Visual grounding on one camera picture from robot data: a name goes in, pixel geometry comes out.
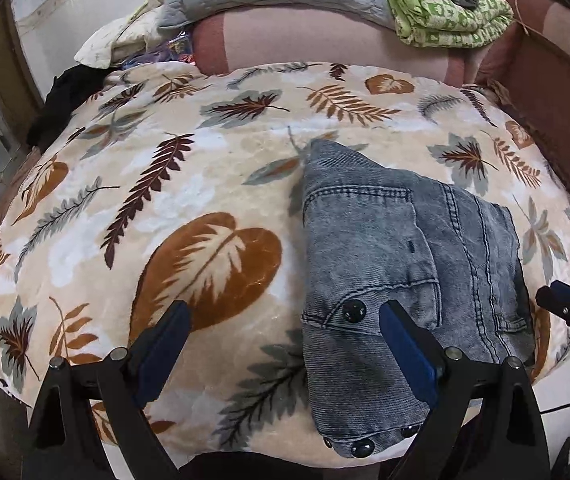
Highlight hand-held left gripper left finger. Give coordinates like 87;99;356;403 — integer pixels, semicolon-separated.
27;300;193;480

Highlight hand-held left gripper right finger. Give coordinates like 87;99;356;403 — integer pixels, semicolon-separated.
379;300;551;480

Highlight blue denim pants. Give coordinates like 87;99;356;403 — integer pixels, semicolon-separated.
301;139;536;459

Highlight leaf print beige blanket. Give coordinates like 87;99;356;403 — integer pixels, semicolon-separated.
0;61;570;471

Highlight black cloth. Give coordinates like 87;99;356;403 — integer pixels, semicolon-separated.
27;65;108;148

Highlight purple patterned cloth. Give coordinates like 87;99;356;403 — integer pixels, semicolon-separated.
120;30;198;71

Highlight cream white cloth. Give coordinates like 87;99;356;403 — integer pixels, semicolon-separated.
74;0;166;68

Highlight green patterned cloth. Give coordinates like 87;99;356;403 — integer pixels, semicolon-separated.
360;0;514;49

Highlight pink bolster pillow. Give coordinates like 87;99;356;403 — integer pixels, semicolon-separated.
192;5;496;86

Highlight white wooden board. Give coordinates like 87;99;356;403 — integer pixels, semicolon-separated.
10;0;181;56

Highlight tan string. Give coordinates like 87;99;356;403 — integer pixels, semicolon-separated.
510;0;541;38

